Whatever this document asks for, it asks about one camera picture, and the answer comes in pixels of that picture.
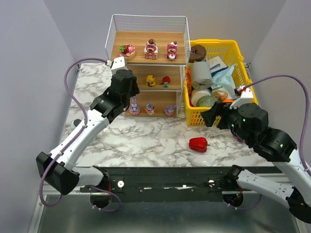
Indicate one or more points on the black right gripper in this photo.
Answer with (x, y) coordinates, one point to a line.
(219, 114)

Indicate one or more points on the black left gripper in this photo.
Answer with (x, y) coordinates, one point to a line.
(132, 85)

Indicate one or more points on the yellow duck toy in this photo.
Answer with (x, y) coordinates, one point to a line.
(150, 81)

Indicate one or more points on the purple bunny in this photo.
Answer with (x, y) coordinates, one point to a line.
(134, 107)

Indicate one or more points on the pink strawberry cake toy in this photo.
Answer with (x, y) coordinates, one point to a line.
(128, 51)

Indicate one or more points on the purple bunny donut toy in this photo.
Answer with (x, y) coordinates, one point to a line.
(149, 109)

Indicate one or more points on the purple bunny figure toy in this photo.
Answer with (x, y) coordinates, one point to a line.
(169, 110)

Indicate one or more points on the pink bear strawberry toy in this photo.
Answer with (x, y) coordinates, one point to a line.
(151, 50)

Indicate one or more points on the red strawberry toy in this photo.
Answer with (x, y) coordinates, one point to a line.
(165, 81)

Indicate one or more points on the pink bear cake toy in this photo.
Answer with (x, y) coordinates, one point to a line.
(171, 53)

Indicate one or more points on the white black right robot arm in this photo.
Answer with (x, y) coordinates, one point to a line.
(277, 147)

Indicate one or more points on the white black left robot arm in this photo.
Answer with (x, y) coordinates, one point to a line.
(77, 145)

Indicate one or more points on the green melon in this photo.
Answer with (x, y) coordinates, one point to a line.
(206, 101)

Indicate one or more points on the orange fruit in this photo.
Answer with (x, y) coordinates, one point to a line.
(228, 101)

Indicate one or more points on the white cylinder container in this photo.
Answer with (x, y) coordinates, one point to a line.
(197, 94)

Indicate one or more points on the red bell pepper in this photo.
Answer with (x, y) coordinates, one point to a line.
(198, 144)

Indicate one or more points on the light blue snack bag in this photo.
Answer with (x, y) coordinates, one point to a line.
(223, 86)

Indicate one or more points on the orange snack packet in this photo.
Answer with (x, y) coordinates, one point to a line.
(188, 80)

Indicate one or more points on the grey paper roll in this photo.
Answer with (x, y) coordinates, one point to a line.
(200, 74)

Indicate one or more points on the white blue box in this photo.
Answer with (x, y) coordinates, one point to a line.
(216, 65)

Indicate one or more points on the white bottle grey cap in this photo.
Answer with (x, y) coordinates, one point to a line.
(75, 123)

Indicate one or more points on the brown chocolate donut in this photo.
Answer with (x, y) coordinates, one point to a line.
(197, 53)

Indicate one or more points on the yellow plastic basket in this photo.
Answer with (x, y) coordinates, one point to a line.
(230, 53)

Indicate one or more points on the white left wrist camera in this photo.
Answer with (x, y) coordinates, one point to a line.
(118, 63)

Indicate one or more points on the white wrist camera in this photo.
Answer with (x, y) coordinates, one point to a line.
(245, 95)
(118, 63)

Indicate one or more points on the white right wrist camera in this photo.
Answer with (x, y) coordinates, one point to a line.
(245, 95)

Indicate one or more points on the white wire wooden shelf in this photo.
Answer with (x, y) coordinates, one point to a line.
(137, 30)

